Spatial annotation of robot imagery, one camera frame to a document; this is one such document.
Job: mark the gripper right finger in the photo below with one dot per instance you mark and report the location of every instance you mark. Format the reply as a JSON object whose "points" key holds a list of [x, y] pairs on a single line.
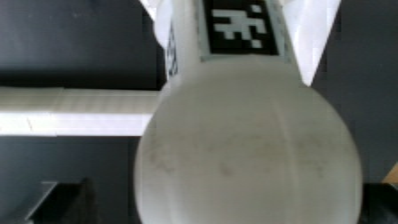
{"points": [[378, 209]]}

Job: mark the white fence frame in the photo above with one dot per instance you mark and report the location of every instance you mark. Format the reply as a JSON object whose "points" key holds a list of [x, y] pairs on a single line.
{"points": [[75, 112]]}

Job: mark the white lamp base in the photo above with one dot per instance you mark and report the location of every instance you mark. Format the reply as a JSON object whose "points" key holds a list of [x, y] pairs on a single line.
{"points": [[309, 15]]}

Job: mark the white lamp bulb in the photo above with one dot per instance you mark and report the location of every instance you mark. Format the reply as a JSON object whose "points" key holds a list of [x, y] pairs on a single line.
{"points": [[247, 159]]}

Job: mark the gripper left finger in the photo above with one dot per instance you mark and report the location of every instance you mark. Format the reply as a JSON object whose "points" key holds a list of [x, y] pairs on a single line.
{"points": [[66, 204]]}

